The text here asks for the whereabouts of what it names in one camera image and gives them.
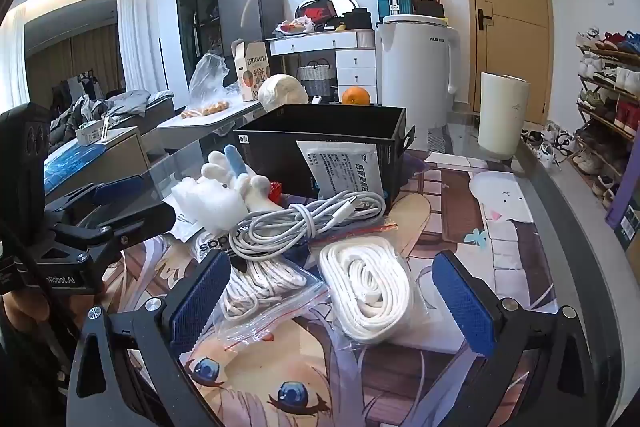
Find green and white medicine sachet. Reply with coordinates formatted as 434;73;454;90
296;140;385;208

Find pile of small orange fruits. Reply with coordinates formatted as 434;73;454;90
181;101;230;119

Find red and black bag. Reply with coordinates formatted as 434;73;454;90
295;0;337;20

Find printed cartoon desk mat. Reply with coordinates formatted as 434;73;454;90
100;147;578;427

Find shoe rack with shoes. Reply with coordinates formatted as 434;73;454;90
571;28;640;214

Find black storage box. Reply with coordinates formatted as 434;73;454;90
232;103;417;212

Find white curtain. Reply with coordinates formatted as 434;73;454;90
116;0;162;94

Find white mini washing machine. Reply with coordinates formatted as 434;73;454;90
375;14;464;152

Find white plastic bag black logo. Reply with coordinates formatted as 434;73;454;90
174;227;242;269

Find white charging cable coil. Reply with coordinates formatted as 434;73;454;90
227;192;388;275

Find blue pack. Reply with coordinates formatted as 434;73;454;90
44;144;109;194

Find white foam wrap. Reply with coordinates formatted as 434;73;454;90
171;177;249;234

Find plate of food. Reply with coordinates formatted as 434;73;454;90
274;18;316;36

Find clear plastic bag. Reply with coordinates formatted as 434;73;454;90
187;53;242;110

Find zip bag with striped cord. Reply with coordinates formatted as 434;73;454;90
200;252;332;359

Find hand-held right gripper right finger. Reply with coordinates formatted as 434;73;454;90
431;250;599;427

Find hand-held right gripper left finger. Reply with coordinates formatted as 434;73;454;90
66;250;232;427

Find brown curtain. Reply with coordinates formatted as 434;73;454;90
25;24;126;108

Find grey wicker basket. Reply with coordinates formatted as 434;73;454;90
296;61;337;97

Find white dresser with drawers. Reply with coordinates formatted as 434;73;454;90
265;29;379;100

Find open cardboard fruit box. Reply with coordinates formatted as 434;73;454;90
231;39;274;102

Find white side table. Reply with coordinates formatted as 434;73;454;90
156;98;265;142

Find flat black box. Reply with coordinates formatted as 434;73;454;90
412;0;446;19

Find dark grey fridge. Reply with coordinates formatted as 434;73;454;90
217;0;285;58

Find white rope bundle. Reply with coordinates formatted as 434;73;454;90
310;227;437;349

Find purple cardboard box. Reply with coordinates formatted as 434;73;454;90
604;146;640;254

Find grey clothes pile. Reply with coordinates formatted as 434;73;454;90
50;88;176;142

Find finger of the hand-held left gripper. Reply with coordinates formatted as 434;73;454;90
56;202;177;259
45;174;147;224

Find white cylindrical bin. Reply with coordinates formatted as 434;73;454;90
477;72;531;162

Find small white box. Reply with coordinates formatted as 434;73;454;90
75;117;127;146

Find white plush toy blue ear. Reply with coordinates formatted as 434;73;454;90
200;144;282;219

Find person's left hand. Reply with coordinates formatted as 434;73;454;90
0;287;104;324

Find white shoes on floor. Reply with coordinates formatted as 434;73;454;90
521;121;574;168

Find round white bread loaf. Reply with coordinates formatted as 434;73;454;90
257;74;310;113

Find orange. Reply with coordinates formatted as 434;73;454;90
341;87;371;106

